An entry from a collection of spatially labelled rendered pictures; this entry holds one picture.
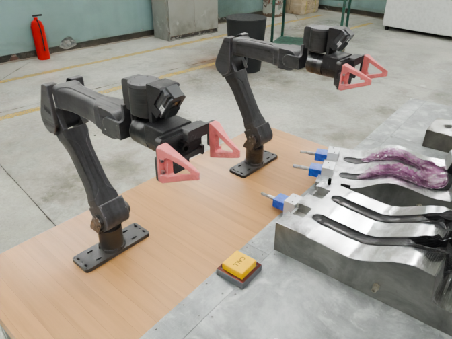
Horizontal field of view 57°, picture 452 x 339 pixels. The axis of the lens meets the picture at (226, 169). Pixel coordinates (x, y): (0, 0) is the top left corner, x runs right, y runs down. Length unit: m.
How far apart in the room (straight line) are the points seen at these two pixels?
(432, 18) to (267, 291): 6.92
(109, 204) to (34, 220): 1.76
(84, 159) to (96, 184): 0.07
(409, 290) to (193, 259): 0.51
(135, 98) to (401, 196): 0.85
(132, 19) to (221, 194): 5.77
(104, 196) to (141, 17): 6.08
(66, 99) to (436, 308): 0.89
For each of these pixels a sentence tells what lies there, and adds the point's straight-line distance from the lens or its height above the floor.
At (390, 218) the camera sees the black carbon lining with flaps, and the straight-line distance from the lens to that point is 1.15.
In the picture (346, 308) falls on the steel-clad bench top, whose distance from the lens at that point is 1.01.
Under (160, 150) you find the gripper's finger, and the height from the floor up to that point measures 1.23.
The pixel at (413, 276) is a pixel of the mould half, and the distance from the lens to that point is 0.97.
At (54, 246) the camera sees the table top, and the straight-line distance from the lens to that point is 1.21.
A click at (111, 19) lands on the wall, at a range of 6.75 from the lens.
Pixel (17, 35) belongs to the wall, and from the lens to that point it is 6.25.
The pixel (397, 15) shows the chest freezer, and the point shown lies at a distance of 7.89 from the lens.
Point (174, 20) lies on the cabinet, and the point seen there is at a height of 0.30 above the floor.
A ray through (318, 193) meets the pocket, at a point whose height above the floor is 0.87.
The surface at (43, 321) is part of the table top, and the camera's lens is 1.03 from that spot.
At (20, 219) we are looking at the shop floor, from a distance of 2.82.
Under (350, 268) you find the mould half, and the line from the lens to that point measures 1.02.
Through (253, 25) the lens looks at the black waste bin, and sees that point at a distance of 4.97.
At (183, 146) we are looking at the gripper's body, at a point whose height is 1.21.
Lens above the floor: 1.53
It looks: 30 degrees down
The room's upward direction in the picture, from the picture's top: straight up
